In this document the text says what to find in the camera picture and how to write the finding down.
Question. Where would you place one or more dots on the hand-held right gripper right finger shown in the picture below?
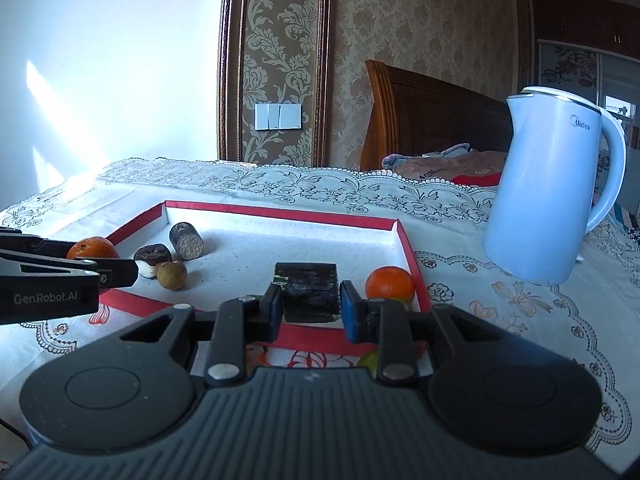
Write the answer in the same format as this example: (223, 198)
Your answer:
(350, 315)

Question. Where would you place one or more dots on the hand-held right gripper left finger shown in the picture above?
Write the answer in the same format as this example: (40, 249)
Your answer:
(274, 310)

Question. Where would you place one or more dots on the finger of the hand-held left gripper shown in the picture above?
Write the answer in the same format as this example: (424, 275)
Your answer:
(35, 245)
(117, 271)

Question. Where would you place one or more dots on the orange mandarin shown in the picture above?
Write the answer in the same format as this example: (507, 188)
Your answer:
(390, 282)
(92, 249)

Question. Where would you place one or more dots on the yellow round potato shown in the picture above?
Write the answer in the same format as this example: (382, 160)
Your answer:
(172, 275)

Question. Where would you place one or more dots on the red rimmed white tray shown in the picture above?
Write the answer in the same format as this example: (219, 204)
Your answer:
(280, 245)

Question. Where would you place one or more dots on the green cherry tomato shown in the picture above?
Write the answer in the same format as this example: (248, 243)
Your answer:
(369, 361)

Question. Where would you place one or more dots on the pink-tan blanket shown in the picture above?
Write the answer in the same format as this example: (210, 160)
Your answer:
(425, 165)

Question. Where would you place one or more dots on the wooden bed headboard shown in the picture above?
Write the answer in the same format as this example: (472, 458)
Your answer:
(430, 115)

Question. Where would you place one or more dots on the white electric kettle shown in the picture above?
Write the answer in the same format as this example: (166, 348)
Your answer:
(540, 185)

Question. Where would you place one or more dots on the sliding door wardrobe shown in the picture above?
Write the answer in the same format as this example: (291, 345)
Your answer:
(570, 70)

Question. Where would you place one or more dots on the white wall light switch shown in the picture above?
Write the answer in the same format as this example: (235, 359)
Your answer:
(278, 116)

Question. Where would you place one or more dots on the gilded wall panel frame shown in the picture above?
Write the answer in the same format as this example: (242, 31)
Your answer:
(275, 35)

